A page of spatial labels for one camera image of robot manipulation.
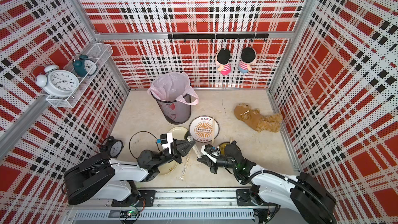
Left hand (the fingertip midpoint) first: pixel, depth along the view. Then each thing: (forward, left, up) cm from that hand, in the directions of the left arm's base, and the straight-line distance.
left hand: (198, 142), depth 67 cm
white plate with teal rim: (+20, +1, -23) cm, 31 cm away
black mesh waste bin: (+23, +15, -10) cm, 29 cm away
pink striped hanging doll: (+53, -13, +6) cm, 55 cm away
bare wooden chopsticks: (+12, -18, -22) cm, 31 cm away
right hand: (-3, 0, -12) cm, 12 cm away
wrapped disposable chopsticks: (-9, +10, -23) cm, 27 cm away
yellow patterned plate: (+8, -12, -24) cm, 28 cm away
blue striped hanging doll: (+52, -29, +8) cm, 61 cm away
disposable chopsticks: (-1, +3, +5) cm, 6 cm away
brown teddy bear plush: (+20, -40, -15) cm, 47 cm away
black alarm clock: (+5, +48, -17) cm, 51 cm away
